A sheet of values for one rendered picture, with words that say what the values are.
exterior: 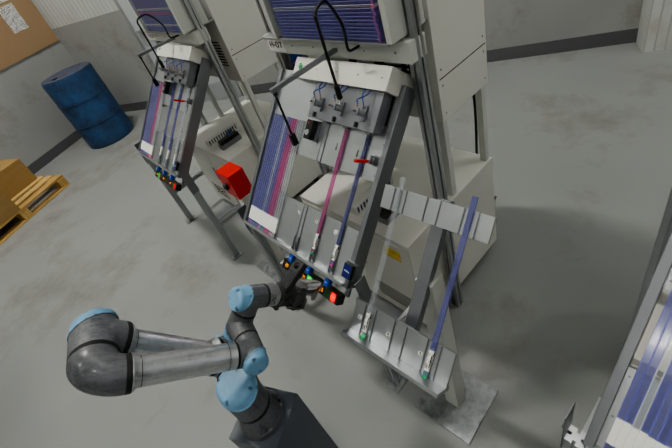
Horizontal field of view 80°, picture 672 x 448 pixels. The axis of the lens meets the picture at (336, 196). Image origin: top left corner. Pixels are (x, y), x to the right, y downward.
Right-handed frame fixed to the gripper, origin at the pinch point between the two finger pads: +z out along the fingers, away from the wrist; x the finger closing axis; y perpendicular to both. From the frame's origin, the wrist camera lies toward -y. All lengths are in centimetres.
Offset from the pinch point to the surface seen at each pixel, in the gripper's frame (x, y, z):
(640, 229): 63, -47, 155
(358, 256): 10.0, -14.5, 3.9
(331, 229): -5.6, -18.5, 3.9
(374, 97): 2, -67, -2
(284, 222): -32.3, -11.6, 3.9
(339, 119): -11, -58, -2
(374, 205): 10.0, -33.1, 4.4
